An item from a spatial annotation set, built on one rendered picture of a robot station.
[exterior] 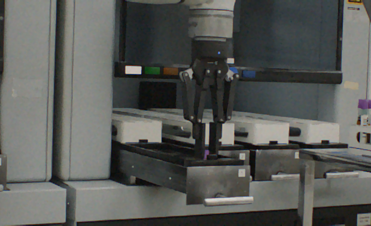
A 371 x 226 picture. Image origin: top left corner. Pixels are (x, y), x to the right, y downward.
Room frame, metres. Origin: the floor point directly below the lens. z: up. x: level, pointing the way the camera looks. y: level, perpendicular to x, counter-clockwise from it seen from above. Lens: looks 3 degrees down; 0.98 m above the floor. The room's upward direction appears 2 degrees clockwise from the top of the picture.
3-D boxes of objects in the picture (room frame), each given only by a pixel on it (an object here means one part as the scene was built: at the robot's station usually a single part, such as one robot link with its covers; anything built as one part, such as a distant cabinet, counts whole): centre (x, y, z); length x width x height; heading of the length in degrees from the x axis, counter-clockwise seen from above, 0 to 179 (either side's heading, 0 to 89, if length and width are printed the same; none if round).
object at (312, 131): (2.03, -0.28, 0.83); 0.30 x 0.10 x 0.06; 27
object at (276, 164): (2.08, -0.08, 0.78); 0.73 x 0.14 x 0.09; 27
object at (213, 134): (1.58, -0.06, 0.84); 0.03 x 0.01 x 0.07; 27
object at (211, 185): (1.72, 0.08, 0.78); 0.73 x 0.14 x 0.09; 27
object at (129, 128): (1.88, 0.16, 0.83); 0.30 x 0.10 x 0.06; 27
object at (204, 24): (1.57, -0.05, 1.07); 0.09 x 0.09 x 0.06
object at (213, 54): (1.57, -0.05, 1.00); 0.08 x 0.07 x 0.09; 117
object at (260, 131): (1.96, -0.14, 0.83); 0.30 x 0.10 x 0.06; 27
